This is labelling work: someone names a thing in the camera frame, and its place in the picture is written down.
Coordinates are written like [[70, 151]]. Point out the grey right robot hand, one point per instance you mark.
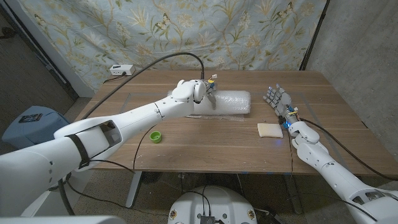
[[283, 102]]

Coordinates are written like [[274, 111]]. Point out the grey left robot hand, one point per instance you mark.
[[211, 90]]

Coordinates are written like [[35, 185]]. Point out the bubble wrap roll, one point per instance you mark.
[[233, 102]]

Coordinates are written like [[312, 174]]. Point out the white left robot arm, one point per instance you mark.
[[93, 140]]

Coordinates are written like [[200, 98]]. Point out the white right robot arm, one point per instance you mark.
[[329, 168]]

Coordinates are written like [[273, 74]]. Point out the pale yellow sponge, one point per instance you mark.
[[270, 130]]

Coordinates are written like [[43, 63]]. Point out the small green cup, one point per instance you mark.
[[155, 137]]

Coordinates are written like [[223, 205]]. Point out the black backdrop stand pole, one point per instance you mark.
[[314, 34]]

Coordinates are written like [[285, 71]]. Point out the white power strip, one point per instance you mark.
[[122, 70]]

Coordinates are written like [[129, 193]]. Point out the grey table leg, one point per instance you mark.
[[293, 196]]

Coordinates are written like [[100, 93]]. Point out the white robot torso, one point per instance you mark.
[[214, 205]]

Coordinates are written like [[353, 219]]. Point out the white table leg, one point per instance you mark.
[[133, 189]]

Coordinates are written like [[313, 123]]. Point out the floral blue backdrop cloth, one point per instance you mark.
[[93, 25]]

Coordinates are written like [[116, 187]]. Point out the blue plastic bin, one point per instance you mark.
[[34, 130]]

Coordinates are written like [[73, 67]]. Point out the grey slanted frame post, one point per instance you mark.
[[46, 46]]

